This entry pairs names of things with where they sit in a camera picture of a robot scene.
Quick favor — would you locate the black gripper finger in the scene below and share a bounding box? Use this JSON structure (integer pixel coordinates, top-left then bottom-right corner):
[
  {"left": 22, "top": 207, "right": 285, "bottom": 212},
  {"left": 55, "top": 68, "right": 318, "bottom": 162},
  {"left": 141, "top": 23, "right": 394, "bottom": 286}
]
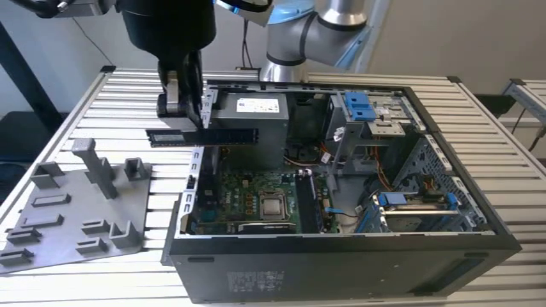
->
[
  {"left": 155, "top": 52, "right": 202, "bottom": 130},
  {"left": 187, "top": 50, "right": 211, "bottom": 130}
]

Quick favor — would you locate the black RAM stick white label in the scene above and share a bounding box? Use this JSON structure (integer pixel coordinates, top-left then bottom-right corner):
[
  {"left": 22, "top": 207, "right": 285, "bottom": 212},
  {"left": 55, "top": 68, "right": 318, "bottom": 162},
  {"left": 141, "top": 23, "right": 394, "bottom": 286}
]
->
[{"left": 145, "top": 127, "right": 262, "bottom": 148}]

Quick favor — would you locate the grey power supply box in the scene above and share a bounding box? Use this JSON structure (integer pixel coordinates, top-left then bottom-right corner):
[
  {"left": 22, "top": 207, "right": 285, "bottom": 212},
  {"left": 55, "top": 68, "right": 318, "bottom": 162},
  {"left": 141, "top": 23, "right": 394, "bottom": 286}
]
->
[{"left": 211, "top": 92, "right": 293, "bottom": 171}]

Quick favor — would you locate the green motherboard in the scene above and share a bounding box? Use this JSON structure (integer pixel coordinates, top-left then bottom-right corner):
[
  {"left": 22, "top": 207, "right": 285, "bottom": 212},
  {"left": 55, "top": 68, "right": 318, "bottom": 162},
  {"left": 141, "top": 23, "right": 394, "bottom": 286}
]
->
[{"left": 187, "top": 171, "right": 342, "bottom": 235}]

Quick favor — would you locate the blue drive latch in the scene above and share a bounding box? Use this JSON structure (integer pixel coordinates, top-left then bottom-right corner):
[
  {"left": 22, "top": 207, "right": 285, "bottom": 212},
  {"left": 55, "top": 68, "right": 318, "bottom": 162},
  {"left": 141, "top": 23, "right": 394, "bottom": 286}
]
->
[{"left": 344, "top": 91, "right": 376, "bottom": 122}]

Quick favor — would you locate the CPU socket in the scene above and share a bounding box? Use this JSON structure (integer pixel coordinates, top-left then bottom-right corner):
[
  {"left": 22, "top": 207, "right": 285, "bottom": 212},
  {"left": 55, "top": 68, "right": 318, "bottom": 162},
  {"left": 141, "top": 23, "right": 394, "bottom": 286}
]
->
[{"left": 254, "top": 191, "right": 293, "bottom": 222}]

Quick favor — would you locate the grey metal drive cage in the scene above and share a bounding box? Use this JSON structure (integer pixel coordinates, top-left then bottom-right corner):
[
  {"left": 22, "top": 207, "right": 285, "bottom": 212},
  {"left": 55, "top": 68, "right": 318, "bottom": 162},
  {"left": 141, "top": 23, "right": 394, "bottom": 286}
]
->
[{"left": 326, "top": 91, "right": 422, "bottom": 175}]

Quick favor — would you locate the silver CPU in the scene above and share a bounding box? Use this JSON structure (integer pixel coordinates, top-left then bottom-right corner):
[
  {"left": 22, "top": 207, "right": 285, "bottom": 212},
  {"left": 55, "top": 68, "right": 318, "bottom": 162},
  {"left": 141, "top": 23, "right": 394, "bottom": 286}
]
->
[{"left": 261, "top": 197, "right": 286, "bottom": 219}]

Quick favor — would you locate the grey parts rack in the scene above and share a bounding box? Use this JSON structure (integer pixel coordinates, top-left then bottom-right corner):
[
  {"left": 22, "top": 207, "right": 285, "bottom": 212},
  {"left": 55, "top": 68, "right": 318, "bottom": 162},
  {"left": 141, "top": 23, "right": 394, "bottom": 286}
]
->
[{"left": 0, "top": 138, "right": 154, "bottom": 276}]

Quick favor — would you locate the black graphics card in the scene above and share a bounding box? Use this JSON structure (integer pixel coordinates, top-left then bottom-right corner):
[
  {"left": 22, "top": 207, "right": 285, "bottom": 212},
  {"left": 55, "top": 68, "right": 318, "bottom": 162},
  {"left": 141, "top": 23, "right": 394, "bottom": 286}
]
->
[{"left": 230, "top": 221, "right": 301, "bottom": 235}]

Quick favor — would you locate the black open PC case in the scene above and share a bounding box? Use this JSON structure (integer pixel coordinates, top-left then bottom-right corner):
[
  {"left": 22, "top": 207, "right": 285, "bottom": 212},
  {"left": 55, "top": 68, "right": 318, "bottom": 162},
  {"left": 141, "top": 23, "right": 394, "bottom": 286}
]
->
[{"left": 161, "top": 78, "right": 524, "bottom": 304}]

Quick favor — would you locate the hard disk in blue carrier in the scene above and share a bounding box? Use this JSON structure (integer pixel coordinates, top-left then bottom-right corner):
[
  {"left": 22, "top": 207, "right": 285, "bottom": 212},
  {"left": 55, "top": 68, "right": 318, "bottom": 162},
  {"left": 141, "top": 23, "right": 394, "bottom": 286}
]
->
[{"left": 370, "top": 191, "right": 466, "bottom": 233}]

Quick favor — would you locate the black hanging cable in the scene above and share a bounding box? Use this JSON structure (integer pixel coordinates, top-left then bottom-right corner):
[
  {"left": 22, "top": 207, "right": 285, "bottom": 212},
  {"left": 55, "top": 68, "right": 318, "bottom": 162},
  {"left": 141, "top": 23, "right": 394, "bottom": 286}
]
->
[{"left": 241, "top": 17, "right": 255, "bottom": 70}]

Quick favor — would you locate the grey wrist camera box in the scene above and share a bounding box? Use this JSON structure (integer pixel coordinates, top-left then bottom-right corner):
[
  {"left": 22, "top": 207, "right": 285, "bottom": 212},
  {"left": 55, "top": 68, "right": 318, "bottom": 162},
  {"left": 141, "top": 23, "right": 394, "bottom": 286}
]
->
[{"left": 8, "top": 0, "right": 125, "bottom": 19}]

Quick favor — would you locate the power supply wire bundle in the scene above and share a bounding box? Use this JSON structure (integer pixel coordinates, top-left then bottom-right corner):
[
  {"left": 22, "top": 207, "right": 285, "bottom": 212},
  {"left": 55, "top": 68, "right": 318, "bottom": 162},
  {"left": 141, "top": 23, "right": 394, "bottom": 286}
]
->
[{"left": 282, "top": 140, "right": 333, "bottom": 168}]

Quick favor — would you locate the black camera stand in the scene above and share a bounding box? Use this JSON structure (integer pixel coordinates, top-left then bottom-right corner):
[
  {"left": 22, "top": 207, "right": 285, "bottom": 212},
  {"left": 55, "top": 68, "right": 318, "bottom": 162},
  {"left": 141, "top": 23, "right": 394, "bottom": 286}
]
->
[{"left": 0, "top": 19, "right": 70, "bottom": 161}]

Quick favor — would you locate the aluminium profile post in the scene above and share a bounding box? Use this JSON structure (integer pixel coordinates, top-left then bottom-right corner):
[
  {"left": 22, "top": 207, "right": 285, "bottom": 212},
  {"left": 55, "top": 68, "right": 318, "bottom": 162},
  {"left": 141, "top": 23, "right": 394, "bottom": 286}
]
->
[{"left": 362, "top": 0, "right": 392, "bottom": 75}]

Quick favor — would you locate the orange red wire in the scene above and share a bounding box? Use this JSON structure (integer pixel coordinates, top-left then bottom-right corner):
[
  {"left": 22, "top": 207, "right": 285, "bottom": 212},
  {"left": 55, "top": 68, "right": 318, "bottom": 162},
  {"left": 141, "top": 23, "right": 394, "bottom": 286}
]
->
[{"left": 373, "top": 143, "right": 393, "bottom": 192}]

